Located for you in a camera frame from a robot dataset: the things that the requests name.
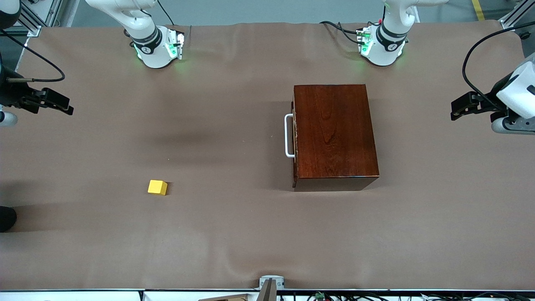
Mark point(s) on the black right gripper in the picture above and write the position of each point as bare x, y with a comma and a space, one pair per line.
12, 94

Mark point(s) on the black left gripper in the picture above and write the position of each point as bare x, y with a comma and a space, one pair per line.
491, 98

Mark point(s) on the yellow block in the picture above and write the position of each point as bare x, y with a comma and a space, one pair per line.
156, 187

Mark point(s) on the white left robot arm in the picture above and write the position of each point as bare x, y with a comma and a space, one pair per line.
386, 52

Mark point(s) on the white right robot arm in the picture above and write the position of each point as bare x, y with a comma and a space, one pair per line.
154, 54

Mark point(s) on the dark wooden drawer cabinet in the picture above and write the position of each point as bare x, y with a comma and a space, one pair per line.
334, 133

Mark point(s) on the black round knob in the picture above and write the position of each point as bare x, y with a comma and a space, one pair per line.
525, 36

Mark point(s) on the black shoe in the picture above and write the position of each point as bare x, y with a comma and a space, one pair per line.
6, 219

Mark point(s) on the brown table cover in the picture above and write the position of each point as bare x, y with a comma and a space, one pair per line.
209, 234

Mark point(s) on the green connector plug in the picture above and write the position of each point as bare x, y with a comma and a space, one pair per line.
320, 296

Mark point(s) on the tan wooden board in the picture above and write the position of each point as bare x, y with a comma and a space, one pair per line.
230, 298

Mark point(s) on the aluminium frame profile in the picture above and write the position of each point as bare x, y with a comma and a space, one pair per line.
29, 23
512, 19

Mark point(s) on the grey metal bracket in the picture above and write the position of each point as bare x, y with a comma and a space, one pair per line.
271, 279

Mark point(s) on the grey camera mount beam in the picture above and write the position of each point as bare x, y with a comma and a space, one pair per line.
267, 292

